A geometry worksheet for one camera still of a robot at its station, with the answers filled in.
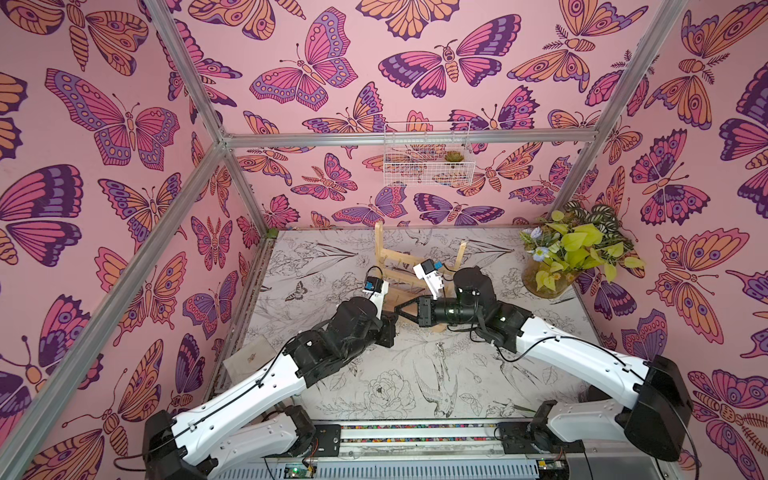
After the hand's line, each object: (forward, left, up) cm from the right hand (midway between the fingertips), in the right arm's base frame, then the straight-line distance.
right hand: (397, 307), depth 69 cm
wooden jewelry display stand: (+15, -1, -9) cm, 18 cm away
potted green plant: (+24, -48, -4) cm, 54 cm away
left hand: (0, -1, -4) cm, 4 cm away
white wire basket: (+53, -9, +7) cm, 54 cm away
